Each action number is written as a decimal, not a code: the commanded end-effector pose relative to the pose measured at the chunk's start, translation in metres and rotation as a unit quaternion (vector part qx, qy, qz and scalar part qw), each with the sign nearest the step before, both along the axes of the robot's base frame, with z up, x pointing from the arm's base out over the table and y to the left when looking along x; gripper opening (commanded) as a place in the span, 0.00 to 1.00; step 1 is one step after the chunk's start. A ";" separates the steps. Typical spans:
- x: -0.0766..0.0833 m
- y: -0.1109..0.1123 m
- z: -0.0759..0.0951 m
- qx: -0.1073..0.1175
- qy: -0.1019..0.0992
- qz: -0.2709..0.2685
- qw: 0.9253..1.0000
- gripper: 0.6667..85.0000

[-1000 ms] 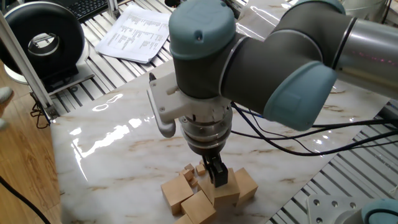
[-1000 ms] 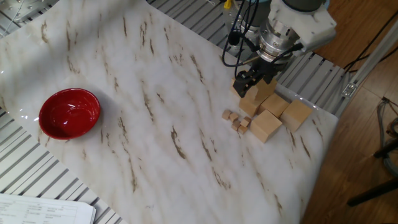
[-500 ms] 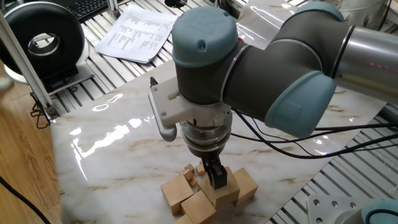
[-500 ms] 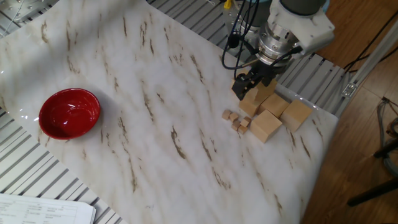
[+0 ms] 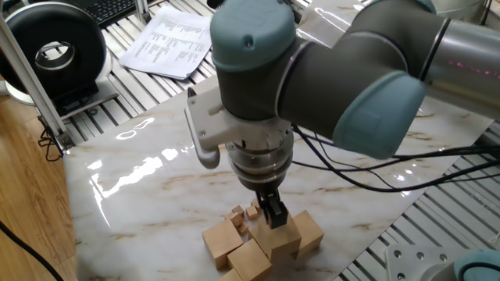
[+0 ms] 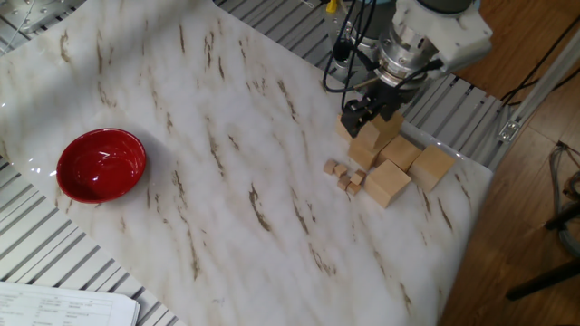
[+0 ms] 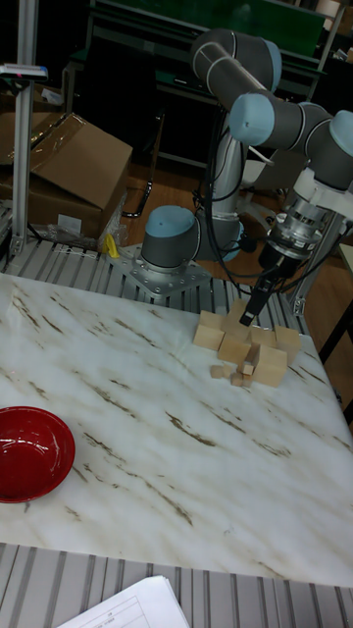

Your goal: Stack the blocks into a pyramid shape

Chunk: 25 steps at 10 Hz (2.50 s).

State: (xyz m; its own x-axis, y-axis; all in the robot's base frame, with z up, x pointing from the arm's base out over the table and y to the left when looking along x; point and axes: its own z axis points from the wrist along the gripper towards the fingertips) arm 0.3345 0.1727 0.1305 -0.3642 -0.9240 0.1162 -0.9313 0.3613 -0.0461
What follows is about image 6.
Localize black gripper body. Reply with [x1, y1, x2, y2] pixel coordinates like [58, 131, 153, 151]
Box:
[359, 82, 421, 113]

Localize large wooden cube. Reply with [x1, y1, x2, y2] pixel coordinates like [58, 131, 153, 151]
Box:
[363, 158, 412, 209]
[407, 144, 457, 194]
[377, 135, 423, 173]
[360, 110, 405, 153]
[347, 135, 391, 172]
[335, 113, 359, 142]

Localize white printed paper stack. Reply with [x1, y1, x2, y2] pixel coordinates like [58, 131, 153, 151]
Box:
[0, 281, 140, 326]

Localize white marble pattern board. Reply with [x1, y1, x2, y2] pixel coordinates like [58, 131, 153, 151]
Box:
[0, 0, 494, 326]

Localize black stand legs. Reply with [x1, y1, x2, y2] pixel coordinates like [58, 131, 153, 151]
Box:
[505, 206, 580, 302]

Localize red glossy bowl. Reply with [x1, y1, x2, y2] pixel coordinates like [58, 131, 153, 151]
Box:
[55, 128, 148, 205]

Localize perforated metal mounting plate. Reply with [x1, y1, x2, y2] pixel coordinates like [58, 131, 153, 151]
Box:
[0, 0, 87, 35]

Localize black gripper cable bundle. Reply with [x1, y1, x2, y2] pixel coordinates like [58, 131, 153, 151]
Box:
[322, 0, 445, 112]

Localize white wrist mount housing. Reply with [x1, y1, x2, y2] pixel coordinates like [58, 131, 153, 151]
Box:
[391, 0, 494, 76]

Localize thin black floor cable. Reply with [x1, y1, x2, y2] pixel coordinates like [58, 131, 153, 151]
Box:
[500, 15, 580, 108]

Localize aluminium frame rail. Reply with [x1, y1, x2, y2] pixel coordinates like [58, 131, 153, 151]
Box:
[488, 26, 580, 171]

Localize grey cable bundle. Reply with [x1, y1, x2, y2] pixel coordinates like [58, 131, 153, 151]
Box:
[547, 142, 580, 259]

